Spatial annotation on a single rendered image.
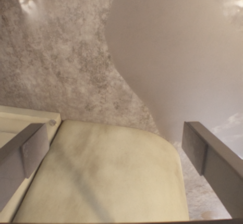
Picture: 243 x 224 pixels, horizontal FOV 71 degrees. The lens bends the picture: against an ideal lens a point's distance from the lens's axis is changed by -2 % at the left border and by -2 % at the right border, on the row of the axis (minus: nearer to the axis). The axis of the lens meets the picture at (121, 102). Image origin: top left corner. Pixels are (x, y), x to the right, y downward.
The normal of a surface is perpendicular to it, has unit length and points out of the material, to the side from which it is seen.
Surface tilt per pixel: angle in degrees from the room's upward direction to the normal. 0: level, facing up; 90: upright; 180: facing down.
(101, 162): 90
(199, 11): 0
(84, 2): 0
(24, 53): 0
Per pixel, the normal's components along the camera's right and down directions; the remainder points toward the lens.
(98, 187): 0.07, -0.77
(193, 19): -0.11, 0.63
